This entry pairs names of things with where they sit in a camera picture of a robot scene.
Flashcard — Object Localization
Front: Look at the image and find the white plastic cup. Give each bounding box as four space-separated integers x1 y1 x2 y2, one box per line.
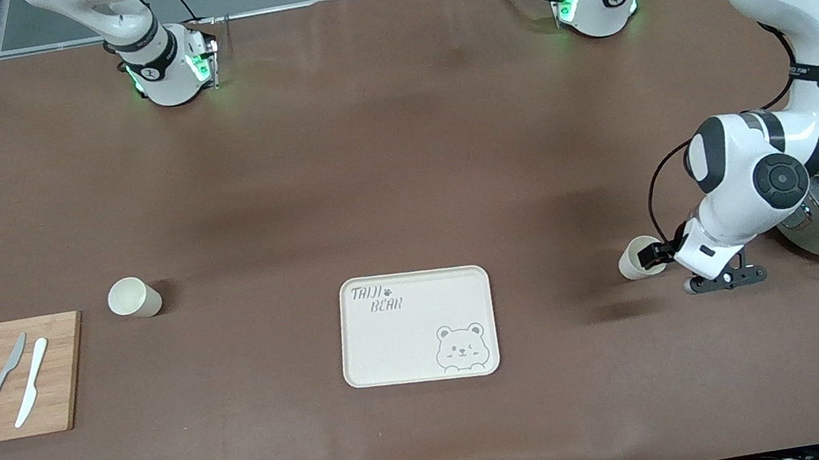
614 232 671 283
104 272 165 324

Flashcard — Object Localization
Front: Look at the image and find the cream tray with bear print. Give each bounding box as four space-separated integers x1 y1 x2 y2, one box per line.
329 258 505 397

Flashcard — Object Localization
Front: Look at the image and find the grey plastic knife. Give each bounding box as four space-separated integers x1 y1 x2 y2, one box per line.
0 332 39 417

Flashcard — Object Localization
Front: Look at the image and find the white plastic knife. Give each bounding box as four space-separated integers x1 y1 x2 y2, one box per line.
3 337 61 429

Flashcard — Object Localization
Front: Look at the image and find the bamboo cutting board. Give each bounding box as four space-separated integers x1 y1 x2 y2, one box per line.
0 310 99 443

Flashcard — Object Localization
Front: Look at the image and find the long black left arm cable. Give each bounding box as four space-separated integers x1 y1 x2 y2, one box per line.
638 139 707 248

